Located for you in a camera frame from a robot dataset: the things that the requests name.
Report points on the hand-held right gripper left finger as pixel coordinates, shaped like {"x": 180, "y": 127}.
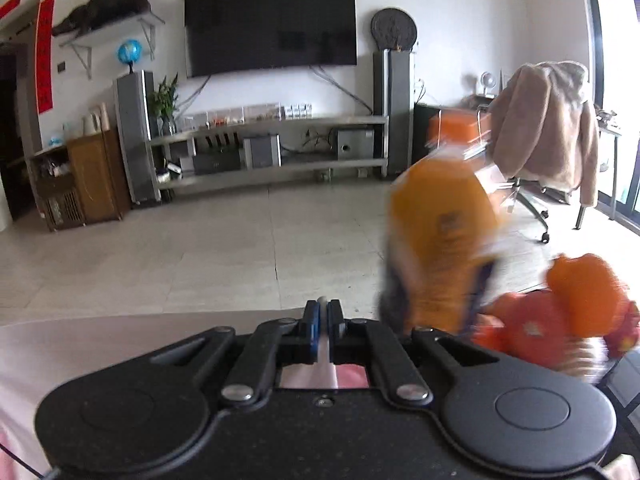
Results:
{"x": 312, "y": 325}

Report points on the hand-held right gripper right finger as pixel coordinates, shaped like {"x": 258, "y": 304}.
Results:
{"x": 334, "y": 325}

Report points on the white polo shirt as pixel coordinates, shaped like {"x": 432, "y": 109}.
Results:
{"x": 100, "y": 350}

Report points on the orange juice bottle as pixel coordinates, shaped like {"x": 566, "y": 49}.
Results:
{"x": 440, "y": 240}

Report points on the metal television stand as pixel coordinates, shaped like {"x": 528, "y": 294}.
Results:
{"x": 270, "y": 172}

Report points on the small grey speaker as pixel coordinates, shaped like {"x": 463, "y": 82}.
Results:
{"x": 262, "y": 152}

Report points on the grey subwoofer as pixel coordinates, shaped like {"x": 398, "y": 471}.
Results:
{"x": 355, "y": 145}

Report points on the black router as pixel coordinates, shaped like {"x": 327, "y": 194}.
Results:
{"x": 216, "y": 162}

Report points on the tall silver speaker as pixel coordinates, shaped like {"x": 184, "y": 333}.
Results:
{"x": 394, "y": 115}
{"x": 137, "y": 135}

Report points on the row of clear boxes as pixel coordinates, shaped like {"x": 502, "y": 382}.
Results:
{"x": 250, "y": 115}

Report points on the office chair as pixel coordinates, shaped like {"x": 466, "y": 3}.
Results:
{"x": 535, "y": 200}

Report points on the wooden cabinet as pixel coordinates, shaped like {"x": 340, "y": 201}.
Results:
{"x": 100, "y": 175}

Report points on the potted green plant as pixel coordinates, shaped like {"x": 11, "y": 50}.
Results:
{"x": 165, "y": 102}

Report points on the small white desk fan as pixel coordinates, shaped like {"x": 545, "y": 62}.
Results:
{"x": 490, "y": 84}

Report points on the open wooden shelf unit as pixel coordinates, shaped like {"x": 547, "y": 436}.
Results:
{"x": 57, "y": 190}

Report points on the beige fleece coat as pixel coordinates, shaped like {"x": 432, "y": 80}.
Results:
{"x": 545, "y": 120}

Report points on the round dark decorative plate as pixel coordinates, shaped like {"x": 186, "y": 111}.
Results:
{"x": 394, "y": 29}

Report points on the blue globe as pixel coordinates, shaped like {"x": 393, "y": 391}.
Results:
{"x": 130, "y": 53}

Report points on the pink printed blanket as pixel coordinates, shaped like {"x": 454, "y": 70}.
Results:
{"x": 10, "y": 460}

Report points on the dark animal figurine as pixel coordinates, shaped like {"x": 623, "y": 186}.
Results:
{"x": 107, "y": 5}

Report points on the red vertical banner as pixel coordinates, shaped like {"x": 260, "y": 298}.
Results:
{"x": 45, "y": 55}

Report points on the black framed glass door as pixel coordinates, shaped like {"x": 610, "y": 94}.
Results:
{"x": 596, "y": 35}

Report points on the red horizontal banner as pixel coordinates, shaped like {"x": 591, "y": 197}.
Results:
{"x": 10, "y": 5}

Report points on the wall television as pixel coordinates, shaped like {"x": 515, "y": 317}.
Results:
{"x": 270, "y": 30}

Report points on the white wall shelf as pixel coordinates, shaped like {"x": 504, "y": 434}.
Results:
{"x": 115, "y": 24}

